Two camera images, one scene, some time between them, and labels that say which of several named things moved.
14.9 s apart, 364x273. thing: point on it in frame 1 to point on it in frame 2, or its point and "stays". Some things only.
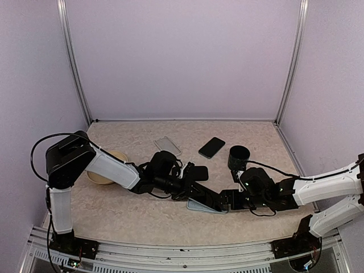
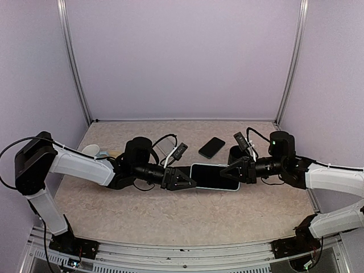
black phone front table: (205, 195) to (210, 177)
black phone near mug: (212, 147) stays
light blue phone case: (194, 205) to (207, 176)
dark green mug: (238, 158) stays
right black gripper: (235, 204) to (248, 173)
